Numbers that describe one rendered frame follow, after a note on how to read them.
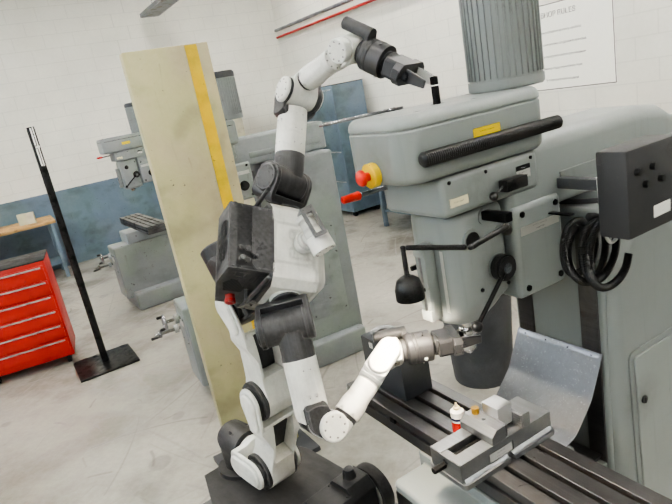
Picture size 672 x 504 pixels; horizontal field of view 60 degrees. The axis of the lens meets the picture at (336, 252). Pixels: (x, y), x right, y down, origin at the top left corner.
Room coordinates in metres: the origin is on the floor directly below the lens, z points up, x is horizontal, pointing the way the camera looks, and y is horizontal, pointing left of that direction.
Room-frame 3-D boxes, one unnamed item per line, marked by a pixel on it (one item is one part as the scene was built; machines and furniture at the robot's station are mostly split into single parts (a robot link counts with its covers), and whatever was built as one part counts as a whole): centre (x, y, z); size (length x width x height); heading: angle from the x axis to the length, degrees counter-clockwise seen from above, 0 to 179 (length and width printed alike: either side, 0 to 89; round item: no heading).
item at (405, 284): (1.34, -0.16, 1.48); 0.07 x 0.07 x 0.06
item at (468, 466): (1.40, -0.33, 0.98); 0.35 x 0.15 x 0.11; 118
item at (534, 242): (1.58, -0.49, 1.47); 0.24 x 0.19 x 0.26; 29
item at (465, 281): (1.49, -0.32, 1.47); 0.21 x 0.19 x 0.32; 29
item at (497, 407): (1.41, -0.36, 1.03); 0.06 x 0.05 x 0.06; 28
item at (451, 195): (1.50, -0.36, 1.68); 0.34 x 0.24 x 0.10; 119
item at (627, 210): (1.33, -0.74, 1.62); 0.20 x 0.09 x 0.21; 119
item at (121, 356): (4.83, 2.21, 1.06); 0.50 x 0.50 x 2.11; 29
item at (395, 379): (1.85, -0.14, 1.02); 0.22 x 0.12 x 0.20; 30
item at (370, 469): (1.87, 0.04, 0.50); 0.20 x 0.05 x 0.20; 38
